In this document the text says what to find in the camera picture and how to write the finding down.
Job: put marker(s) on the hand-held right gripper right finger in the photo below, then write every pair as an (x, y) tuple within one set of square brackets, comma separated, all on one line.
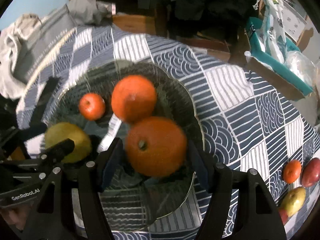
[(200, 165)]

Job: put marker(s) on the bright red apple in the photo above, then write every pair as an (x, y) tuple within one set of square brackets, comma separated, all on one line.
[(311, 172)]

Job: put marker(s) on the dark red apple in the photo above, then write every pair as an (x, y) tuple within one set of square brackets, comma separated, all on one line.
[(283, 216)]

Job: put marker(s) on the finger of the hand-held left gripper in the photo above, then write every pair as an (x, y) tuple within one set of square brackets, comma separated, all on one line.
[(60, 147), (46, 92)]

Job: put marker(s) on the large cardboard box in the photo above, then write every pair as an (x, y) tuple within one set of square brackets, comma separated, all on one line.
[(270, 75)]

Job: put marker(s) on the black hooded coat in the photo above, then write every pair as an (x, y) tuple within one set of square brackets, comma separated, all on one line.
[(212, 5)]

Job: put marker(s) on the yellow-green apple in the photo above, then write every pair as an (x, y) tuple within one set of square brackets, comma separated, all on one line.
[(62, 132), (295, 200)]

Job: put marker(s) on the small tangerine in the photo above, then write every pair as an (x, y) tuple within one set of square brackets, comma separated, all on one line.
[(91, 106), (292, 171)]

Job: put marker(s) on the white printed rice bag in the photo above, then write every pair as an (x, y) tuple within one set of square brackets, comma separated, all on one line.
[(275, 30)]

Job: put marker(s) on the blue white patterned tablecloth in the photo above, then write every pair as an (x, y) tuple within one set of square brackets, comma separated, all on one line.
[(237, 105)]

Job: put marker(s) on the grey storage box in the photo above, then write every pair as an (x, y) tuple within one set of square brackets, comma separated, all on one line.
[(45, 42)]

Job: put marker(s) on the beige cloth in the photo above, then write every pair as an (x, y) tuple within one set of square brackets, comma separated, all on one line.
[(10, 55)]

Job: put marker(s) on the teal plastic basket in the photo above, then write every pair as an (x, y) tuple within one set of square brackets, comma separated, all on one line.
[(255, 42)]

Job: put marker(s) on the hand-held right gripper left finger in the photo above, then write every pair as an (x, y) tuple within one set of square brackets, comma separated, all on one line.
[(110, 160)]

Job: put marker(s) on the clear glass bowl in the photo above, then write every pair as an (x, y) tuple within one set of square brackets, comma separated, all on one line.
[(172, 100)]

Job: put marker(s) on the wooden drawer unit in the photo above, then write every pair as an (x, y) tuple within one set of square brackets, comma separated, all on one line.
[(135, 22)]

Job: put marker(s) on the white patterned drawer box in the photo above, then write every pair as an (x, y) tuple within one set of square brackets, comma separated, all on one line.
[(295, 22)]

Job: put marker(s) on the clear plastic bag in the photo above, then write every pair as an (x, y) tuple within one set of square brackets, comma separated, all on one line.
[(300, 65)]

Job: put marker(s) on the large orange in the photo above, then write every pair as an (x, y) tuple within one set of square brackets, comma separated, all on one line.
[(156, 146), (133, 98)]

